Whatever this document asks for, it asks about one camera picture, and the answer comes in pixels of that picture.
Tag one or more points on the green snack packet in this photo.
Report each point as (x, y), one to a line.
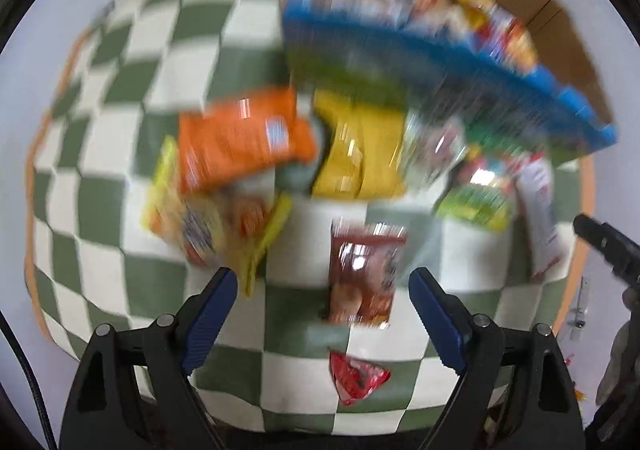
(470, 205)

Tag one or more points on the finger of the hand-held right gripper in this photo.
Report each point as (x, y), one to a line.
(612, 247)

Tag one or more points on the cardboard box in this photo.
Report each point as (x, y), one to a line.
(350, 55)

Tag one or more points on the clear colourful candy bag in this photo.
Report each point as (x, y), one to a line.
(432, 150)

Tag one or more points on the grey teal snack packet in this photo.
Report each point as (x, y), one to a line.
(295, 170)

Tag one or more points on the small red snack packet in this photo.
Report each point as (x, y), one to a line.
(357, 377)

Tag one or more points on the green white checkered blanket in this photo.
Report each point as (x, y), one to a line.
(100, 210)

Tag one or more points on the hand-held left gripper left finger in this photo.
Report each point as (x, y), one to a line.
(215, 320)

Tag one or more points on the pale yellow snack packet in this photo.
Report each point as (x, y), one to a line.
(200, 230)

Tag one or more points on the small yellow snack packet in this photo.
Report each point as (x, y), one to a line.
(470, 5)

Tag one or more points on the white red label packet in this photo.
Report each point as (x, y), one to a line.
(540, 220)

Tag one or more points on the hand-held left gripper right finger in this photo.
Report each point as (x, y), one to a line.
(440, 325)

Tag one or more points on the red orange snack packet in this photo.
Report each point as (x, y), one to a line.
(510, 43)

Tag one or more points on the dark red noodle packet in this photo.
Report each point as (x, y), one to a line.
(365, 275)

